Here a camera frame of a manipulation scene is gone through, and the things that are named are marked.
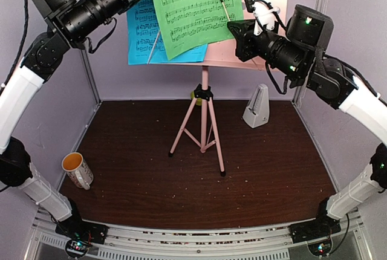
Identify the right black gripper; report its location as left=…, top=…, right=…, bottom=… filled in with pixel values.
left=227, top=17, right=309, bottom=81

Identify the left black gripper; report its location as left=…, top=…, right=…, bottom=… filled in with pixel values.
left=60, top=0, right=160, bottom=41

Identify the green sheet music paper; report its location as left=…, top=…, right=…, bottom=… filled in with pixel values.
left=153, top=0, right=244, bottom=60

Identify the blue sheet music paper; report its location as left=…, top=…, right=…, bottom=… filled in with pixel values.
left=126, top=0, right=207, bottom=65

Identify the pink music stand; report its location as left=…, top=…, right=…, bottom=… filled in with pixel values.
left=169, top=0, right=288, bottom=177

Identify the white metronome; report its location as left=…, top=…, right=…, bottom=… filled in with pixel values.
left=242, top=84, right=270, bottom=128

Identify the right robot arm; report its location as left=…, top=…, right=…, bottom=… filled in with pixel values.
left=227, top=4, right=386, bottom=237

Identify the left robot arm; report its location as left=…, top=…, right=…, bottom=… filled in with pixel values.
left=1, top=0, right=140, bottom=238

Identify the green plastic bowl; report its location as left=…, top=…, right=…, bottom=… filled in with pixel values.
left=190, top=91, right=202, bottom=106

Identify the white patterned mug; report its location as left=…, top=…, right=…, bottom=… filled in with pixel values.
left=62, top=152, right=94, bottom=190

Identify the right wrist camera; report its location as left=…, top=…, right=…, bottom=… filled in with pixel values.
left=244, top=0, right=281, bottom=36

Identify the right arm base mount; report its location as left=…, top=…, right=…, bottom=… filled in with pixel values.
left=289, top=215, right=341, bottom=258

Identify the aluminium front rail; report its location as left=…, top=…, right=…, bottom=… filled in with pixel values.
left=30, top=207, right=368, bottom=260

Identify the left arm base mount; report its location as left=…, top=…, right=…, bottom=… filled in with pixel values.
left=50, top=215, right=108, bottom=259

